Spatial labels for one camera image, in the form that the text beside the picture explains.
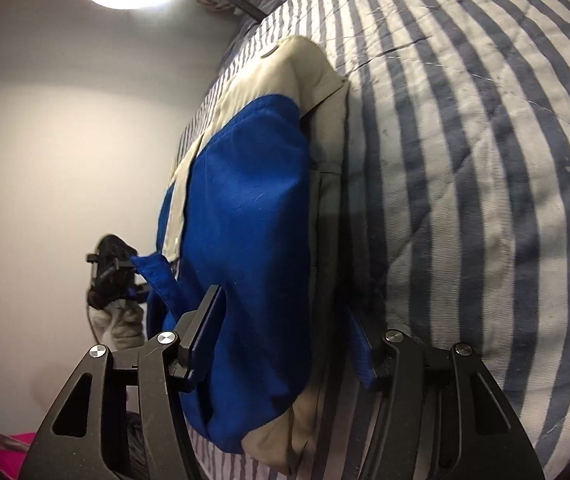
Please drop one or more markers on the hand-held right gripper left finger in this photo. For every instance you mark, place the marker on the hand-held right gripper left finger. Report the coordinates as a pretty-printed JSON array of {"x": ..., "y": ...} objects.
[{"x": 200, "y": 325}]

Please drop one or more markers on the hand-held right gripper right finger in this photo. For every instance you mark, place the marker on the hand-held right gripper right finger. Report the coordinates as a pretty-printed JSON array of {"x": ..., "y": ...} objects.
[{"x": 362, "y": 355}]

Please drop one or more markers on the beige and blue jacket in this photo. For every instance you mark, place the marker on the beige and blue jacket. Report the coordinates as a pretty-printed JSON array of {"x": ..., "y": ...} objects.
[{"x": 250, "y": 210}]

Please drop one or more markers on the pink cloth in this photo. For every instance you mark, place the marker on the pink cloth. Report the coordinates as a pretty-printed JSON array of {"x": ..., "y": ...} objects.
[{"x": 10, "y": 460}]

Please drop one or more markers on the blue white striped blanket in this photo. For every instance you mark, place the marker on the blue white striped blanket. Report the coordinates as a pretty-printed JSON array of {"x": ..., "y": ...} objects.
[{"x": 465, "y": 160}]

